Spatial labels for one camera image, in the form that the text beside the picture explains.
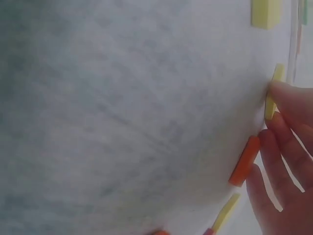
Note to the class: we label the person's right hand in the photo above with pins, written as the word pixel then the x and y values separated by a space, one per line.
pixel 293 137

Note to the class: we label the person's right thumb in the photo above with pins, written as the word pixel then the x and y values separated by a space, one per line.
pixel 288 95

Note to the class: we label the thin yellow foam block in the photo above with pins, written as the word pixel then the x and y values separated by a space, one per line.
pixel 226 213
pixel 271 107

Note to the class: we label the orange foam block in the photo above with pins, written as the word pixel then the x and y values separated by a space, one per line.
pixel 159 232
pixel 244 161

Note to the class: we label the small red foam block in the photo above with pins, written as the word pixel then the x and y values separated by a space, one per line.
pixel 209 231

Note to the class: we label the large yellow foam block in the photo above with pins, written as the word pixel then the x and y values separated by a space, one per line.
pixel 265 13

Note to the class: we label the green foam block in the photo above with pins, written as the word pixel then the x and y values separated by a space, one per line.
pixel 305 11

